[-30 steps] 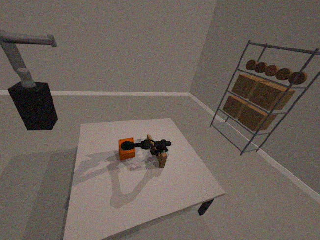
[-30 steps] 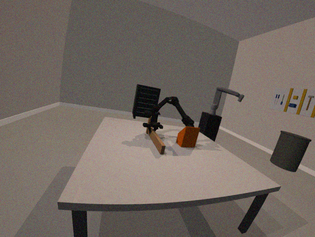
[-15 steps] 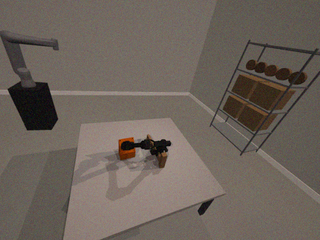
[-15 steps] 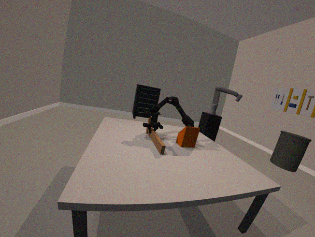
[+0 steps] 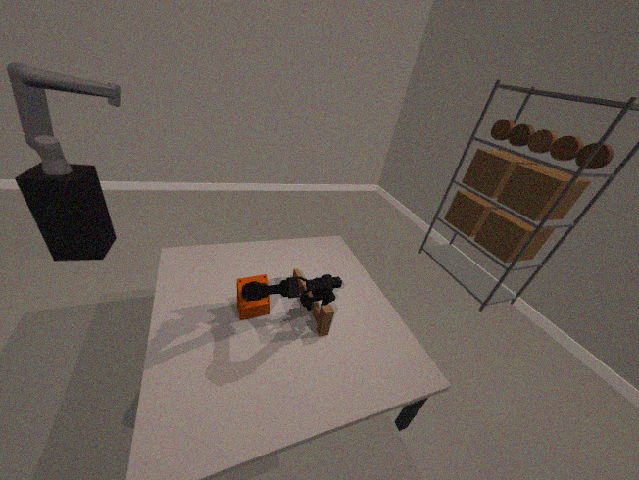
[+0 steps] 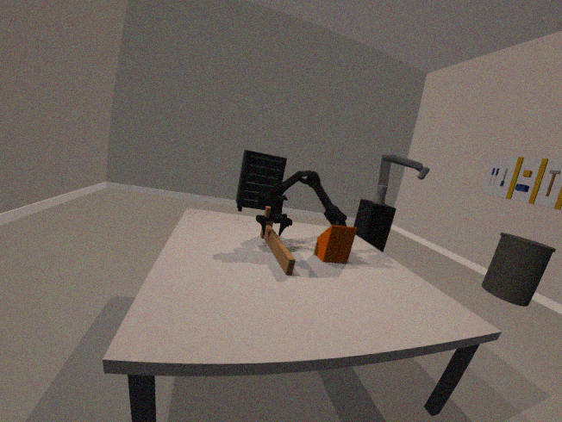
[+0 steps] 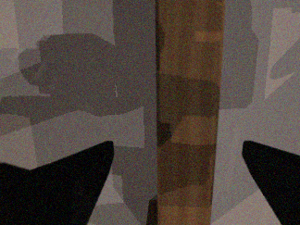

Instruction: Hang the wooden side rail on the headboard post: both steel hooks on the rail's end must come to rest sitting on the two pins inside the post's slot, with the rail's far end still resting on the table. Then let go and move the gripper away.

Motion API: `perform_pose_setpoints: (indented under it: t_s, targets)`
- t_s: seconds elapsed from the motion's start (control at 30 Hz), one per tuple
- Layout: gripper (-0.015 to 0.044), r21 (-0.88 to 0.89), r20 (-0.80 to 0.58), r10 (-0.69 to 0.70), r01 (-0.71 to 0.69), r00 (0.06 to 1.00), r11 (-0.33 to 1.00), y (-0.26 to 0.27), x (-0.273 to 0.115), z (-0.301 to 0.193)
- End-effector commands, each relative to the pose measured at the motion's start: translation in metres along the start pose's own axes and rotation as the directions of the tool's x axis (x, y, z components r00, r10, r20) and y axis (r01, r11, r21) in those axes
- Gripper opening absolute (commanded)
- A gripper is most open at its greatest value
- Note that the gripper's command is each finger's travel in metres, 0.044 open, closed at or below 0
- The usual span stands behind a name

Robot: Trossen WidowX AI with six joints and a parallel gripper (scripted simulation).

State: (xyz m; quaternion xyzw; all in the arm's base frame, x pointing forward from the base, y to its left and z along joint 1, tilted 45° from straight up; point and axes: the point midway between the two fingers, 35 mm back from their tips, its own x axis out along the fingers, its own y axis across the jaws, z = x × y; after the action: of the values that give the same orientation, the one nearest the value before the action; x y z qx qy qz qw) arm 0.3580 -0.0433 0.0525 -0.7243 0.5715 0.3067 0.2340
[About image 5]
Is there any brown wooden post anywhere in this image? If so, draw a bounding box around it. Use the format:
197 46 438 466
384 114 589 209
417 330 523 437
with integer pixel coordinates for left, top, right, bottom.
317 305 334 336

